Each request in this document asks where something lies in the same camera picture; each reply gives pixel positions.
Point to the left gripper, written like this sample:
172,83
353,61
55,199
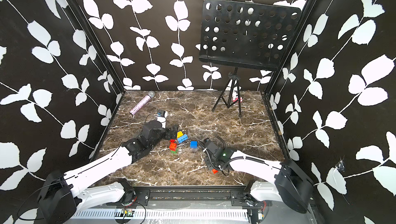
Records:
168,135

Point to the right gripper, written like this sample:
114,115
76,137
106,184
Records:
204,145

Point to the orange-red square lego brick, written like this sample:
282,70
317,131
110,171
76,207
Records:
173,145

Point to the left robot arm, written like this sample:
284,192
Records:
65,193

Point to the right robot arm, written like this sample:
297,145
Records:
282,181

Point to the blue square lego brick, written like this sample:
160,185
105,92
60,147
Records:
193,144

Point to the yellow lego brick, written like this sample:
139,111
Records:
179,134

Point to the light blue long lego brick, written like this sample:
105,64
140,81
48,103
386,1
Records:
182,138

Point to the purple glitter microphone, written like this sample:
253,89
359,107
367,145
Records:
142,102

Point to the pink object behind stand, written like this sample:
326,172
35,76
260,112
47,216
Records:
236,99

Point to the black perforated music stand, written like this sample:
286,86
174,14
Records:
245,35

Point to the white slotted cable duct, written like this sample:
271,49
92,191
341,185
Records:
192,214

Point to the black mounting rail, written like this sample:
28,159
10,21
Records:
185,194

